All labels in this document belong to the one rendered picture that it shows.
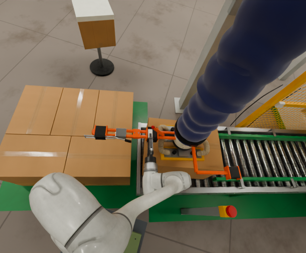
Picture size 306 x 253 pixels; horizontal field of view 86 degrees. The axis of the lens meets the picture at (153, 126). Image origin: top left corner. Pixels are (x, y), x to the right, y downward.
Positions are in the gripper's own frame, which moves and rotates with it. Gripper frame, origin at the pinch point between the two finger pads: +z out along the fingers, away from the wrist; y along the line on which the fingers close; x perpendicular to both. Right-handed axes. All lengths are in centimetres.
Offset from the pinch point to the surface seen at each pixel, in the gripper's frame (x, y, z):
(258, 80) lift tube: 27, -70, -12
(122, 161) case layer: -20, 55, -4
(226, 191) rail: 78, 50, -33
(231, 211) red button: 52, 5, -49
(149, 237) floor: 12, 110, -73
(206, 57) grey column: 63, 6, 95
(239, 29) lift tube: 17, -79, -2
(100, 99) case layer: -49, 54, 68
